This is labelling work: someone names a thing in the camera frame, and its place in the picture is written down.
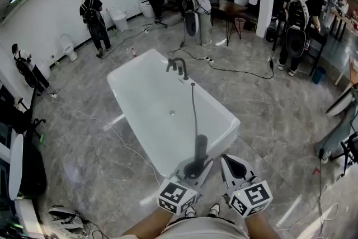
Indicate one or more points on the person's left shoe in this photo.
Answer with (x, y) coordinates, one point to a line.
(190, 211)

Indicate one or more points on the white backpack rig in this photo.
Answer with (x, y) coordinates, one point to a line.
(339, 103)
(63, 218)
(296, 33)
(192, 22)

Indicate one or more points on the white bathtub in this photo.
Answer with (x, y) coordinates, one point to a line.
(151, 98)

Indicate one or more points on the person's shoe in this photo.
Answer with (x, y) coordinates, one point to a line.
(190, 211)
(214, 210)

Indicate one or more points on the green strip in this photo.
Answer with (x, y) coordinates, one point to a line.
(42, 139)

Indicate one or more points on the person's right forearm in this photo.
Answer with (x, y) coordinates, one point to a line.
(260, 226)

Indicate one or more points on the dark wooden table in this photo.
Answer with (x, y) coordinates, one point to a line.
(229, 7)

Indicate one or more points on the white toilet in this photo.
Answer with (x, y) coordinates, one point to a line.
(68, 47)
(146, 5)
(119, 19)

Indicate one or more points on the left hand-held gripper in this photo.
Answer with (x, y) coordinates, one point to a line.
(174, 196)

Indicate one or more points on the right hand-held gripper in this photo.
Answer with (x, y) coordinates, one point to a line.
(251, 198)

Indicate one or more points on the person's right shoe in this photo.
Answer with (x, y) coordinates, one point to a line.
(214, 210)

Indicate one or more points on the black faucet knob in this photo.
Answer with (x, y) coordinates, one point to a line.
(176, 65)
(180, 70)

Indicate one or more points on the clear bottle red label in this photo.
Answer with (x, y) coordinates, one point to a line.
(133, 52)

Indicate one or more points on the black curved faucet spout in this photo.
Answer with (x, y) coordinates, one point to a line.
(185, 70)

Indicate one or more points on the blue waste bin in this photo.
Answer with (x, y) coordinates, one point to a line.
(319, 75)

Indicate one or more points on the pink waste bin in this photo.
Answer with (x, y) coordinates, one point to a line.
(240, 24)

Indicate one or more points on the black office chair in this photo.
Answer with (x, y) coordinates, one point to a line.
(33, 123)

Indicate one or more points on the person's white shirt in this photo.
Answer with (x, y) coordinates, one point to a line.
(207, 229)

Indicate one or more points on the white power strip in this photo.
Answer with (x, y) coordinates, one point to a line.
(208, 58)

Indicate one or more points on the person's left forearm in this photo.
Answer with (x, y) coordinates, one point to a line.
(151, 222)

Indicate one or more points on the black backpack rig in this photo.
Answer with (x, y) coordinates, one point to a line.
(26, 72)
(93, 22)

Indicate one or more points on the light wooden table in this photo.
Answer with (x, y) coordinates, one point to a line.
(352, 70)

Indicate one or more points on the black tripod stand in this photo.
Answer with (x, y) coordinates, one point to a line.
(351, 145)

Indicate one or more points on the black shower head with hose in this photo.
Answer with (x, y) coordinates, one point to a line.
(201, 148)

